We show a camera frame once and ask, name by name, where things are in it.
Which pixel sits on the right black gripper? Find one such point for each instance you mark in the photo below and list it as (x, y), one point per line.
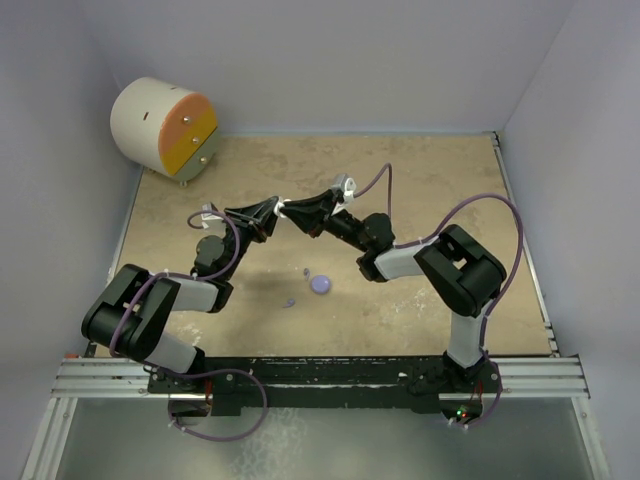
(312, 215)

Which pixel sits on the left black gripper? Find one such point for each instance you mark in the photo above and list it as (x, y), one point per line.
(257, 220)

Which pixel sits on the white earbud charging case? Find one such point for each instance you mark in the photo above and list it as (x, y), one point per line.
(278, 208)

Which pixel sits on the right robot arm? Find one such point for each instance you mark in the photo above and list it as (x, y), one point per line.
(465, 275)

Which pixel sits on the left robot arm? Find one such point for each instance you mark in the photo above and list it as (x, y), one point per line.
(130, 316)

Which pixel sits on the purple earbud charging case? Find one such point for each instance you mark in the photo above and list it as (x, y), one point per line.
(320, 284)

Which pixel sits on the round drawer cabinet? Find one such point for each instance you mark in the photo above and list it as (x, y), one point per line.
(165, 128)

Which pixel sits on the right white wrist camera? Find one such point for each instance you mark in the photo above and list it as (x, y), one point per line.
(345, 186)

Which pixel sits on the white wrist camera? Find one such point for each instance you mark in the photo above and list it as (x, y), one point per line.
(209, 217)
(345, 186)

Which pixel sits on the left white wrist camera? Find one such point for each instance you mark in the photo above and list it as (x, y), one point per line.
(209, 217)

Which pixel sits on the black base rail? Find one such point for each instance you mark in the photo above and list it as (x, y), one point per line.
(421, 384)

